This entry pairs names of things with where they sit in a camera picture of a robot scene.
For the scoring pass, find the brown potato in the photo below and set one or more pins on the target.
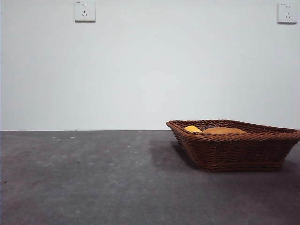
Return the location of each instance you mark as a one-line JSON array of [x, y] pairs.
[[222, 130]]

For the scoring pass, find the white wall socket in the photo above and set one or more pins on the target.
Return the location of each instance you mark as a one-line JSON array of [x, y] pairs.
[[286, 13], [85, 11]]

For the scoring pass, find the yellow corn cob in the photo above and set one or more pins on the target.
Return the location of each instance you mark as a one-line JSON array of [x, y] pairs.
[[192, 129]]

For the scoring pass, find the brown wicker basket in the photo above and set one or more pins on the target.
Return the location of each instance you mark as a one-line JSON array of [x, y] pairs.
[[236, 152]]

